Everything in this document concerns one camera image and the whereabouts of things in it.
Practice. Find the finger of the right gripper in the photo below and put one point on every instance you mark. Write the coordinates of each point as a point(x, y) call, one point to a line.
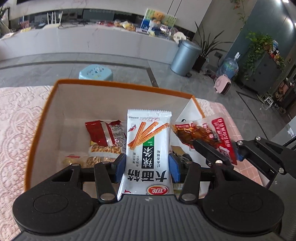
point(210, 153)
point(254, 145)

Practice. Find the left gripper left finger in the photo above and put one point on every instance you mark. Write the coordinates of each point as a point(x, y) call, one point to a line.
point(107, 174)

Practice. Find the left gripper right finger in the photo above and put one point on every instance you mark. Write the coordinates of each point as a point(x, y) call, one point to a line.
point(188, 173)

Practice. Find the red braised meat packet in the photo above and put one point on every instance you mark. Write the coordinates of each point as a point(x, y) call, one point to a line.
point(213, 130)

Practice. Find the orange noodle snack bag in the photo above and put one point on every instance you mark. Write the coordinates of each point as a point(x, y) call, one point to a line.
point(101, 154)

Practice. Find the white spicy strip snack pack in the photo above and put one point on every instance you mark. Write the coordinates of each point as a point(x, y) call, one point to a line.
point(147, 169)

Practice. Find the red snack packet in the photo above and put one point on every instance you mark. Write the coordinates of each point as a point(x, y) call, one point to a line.
point(106, 134)

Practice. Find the dark seaweed snack bag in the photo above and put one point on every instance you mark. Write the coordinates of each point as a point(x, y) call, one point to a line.
point(184, 157)

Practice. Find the orange cardboard box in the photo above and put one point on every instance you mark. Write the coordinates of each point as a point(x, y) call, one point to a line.
point(74, 102)

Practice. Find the pink small heater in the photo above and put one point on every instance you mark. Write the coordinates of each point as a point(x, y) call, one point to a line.
point(222, 84)

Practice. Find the grey cabinet with vines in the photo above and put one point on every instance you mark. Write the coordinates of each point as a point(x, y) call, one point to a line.
point(263, 63)

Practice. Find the blue water jug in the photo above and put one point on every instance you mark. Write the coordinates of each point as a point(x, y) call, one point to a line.
point(229, 67)

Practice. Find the potted green plant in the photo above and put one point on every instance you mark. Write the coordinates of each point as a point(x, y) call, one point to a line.
point(207, 46)

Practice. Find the grey metal trash bin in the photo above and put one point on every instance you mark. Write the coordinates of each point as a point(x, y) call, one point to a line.
point(185, 58)

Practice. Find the light blue plastic stool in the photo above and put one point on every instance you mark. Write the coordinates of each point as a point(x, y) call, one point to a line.
point(96, 72)

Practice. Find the pink lace tablecloth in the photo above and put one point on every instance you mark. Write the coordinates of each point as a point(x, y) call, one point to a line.
point(21, 110)

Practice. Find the white TV console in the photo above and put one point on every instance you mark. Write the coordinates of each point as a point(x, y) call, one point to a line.
point(88, 39)

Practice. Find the teddy bear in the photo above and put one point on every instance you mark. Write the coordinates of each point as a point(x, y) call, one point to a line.
point(156, 19)

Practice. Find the white wifi router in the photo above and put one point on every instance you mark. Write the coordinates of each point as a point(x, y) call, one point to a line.
point(53, 21)

